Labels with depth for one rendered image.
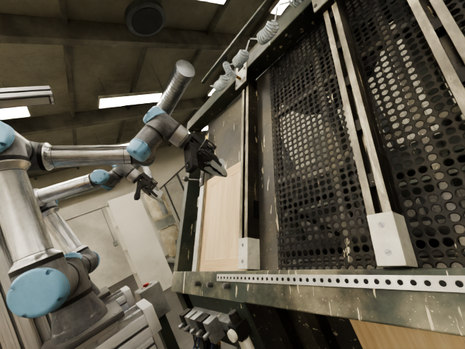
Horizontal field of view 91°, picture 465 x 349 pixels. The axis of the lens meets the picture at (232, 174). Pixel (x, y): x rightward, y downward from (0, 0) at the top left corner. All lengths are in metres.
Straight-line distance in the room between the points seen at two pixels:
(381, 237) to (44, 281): 0.83
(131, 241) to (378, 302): 4.64
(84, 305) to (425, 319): 0.89
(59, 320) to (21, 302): 0.18
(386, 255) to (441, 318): 0.14
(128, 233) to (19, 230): 4.26
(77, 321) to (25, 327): 0.24
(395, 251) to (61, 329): 0.93
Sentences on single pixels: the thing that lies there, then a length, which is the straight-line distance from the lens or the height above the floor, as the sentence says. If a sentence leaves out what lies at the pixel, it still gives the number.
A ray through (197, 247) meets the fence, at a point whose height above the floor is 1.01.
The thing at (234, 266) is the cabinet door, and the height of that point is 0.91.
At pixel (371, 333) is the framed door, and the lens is 1.13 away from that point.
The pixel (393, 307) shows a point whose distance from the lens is 0.71.
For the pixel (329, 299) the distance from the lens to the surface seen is 0.78.
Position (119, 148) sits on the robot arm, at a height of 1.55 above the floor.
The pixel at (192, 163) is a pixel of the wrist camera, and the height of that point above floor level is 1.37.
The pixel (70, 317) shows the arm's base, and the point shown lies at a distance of 0.92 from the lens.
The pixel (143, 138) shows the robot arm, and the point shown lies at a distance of 0.82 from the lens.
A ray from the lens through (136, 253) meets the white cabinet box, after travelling 5.04.
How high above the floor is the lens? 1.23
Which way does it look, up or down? 4 degrees up
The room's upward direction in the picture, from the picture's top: 24 degrees counter-clockwise
